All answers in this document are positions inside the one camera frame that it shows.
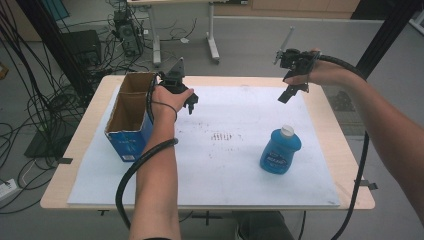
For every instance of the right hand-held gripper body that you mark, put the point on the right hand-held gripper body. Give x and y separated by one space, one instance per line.
296 61

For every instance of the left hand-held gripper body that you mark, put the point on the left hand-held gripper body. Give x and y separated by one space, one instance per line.
175 80

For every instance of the blue bottle with white cap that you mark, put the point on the blue bottle with white cap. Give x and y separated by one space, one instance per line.
280 153

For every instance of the blue cardboard box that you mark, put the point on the blue cardboard box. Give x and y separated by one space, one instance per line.
128 133

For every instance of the person's left hand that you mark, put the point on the person's left hand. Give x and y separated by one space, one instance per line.
168 98

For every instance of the person's right hand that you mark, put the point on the person's right hand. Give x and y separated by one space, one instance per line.
321 75

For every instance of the wooden cabinet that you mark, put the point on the wooden cabinet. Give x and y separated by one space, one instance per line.
300 8

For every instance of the white desk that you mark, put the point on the white desk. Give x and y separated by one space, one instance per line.
211 36

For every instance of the computer tower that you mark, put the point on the computer tower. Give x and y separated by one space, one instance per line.
128 33

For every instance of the black box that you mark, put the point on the black box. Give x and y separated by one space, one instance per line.
81 46

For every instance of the black clip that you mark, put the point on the black clip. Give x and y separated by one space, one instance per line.
65 160
366 184

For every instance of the person's leg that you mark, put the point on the person's leg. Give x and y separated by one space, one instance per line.
263 226

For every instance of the white power strip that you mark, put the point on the white power strip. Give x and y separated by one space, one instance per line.
6 190

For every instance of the black metal post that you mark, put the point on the black metal post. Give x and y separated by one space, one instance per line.
386 33
50 43

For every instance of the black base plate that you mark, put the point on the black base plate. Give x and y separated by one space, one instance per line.
46 143

